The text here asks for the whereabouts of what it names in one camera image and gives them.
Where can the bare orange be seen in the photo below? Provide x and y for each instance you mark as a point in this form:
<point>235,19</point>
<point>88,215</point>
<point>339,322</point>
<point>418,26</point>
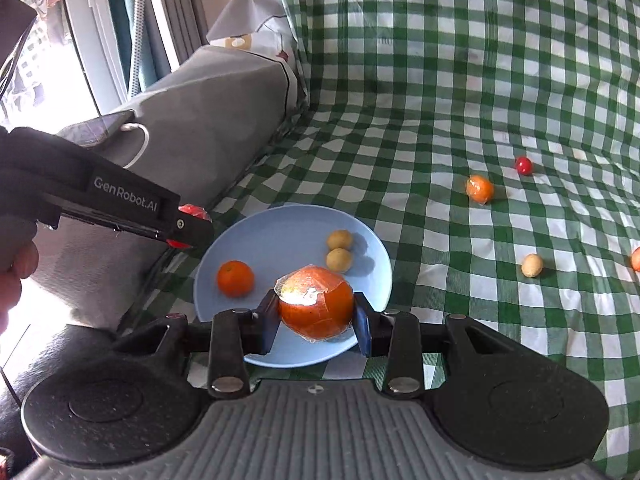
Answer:
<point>636,259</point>
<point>235,277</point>

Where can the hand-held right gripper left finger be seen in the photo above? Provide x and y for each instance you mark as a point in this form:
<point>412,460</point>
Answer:
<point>267,327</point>

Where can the red cherry tomato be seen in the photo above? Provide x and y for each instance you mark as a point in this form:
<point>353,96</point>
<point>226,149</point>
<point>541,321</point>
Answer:
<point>523,165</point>
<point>192,211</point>

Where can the green checked cloth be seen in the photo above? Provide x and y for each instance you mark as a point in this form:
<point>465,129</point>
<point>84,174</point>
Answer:
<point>450,85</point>

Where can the plastic-wrapped orange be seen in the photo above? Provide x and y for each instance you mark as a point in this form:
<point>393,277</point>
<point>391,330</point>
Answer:
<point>315,305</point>
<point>480,189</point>

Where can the dark flat object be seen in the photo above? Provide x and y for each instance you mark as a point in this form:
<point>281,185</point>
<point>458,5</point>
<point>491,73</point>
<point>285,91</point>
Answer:
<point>15,30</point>

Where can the white printed cloth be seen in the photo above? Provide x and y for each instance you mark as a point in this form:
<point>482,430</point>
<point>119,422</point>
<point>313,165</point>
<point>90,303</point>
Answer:
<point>255,15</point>

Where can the white window frame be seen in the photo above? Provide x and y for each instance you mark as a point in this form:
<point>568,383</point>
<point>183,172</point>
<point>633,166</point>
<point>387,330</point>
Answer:
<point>170,15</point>

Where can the beige longan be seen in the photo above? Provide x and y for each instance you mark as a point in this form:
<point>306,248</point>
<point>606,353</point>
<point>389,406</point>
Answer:
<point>532,265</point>
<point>338,259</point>
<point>340,240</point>

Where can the white perforated pole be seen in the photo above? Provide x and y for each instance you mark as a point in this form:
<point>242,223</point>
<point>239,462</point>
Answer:
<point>136,45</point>

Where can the light blue plate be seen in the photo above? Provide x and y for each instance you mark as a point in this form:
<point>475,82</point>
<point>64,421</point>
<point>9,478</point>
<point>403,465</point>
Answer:
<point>300,230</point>

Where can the grey sofa armrest cover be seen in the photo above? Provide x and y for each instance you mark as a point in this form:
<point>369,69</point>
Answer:
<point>210,110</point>

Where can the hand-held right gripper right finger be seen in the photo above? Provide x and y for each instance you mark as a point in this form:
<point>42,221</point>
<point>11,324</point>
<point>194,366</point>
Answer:
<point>364,330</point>

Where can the person's left hand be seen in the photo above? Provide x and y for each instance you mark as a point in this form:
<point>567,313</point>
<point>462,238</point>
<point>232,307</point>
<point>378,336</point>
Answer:
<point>15,285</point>

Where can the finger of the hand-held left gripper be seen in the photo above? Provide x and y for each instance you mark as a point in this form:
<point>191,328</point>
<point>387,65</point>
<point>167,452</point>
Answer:
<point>195,230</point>

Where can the black smartphone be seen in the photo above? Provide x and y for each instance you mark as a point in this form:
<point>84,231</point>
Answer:
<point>95,130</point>

